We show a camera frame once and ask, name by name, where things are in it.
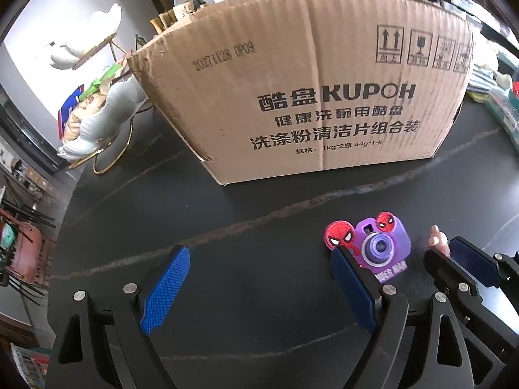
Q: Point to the brown cardboard box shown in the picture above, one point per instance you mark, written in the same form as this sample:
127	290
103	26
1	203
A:
304	89

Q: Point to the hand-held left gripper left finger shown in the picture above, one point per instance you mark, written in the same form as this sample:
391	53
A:
166	287

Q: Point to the brown paper packets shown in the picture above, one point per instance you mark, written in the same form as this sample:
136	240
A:
172	18

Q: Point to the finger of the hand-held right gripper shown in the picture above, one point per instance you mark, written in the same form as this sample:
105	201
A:
474	257
454	279

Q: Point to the clear plastic storage box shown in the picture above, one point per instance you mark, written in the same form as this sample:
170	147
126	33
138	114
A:
505	109

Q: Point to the small white hand-shaped dish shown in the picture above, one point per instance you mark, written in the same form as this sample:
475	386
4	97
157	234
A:
89	36

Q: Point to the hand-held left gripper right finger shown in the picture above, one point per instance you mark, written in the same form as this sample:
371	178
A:
352	287

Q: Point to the small red figure toy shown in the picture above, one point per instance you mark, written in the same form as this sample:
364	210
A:
516	90

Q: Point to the stack of books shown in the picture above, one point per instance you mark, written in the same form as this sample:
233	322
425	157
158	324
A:
478	85

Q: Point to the white plush toy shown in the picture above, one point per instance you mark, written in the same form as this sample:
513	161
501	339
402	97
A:
492	58

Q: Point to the purple toy camera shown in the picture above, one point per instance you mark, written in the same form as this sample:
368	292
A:
381	247

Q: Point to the colourful snack packets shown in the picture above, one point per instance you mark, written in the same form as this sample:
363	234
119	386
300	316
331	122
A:
85	101

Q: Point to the black desktop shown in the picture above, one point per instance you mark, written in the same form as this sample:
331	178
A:
243	251

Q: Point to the white rabbit figurine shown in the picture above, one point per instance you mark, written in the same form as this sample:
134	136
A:
438	239

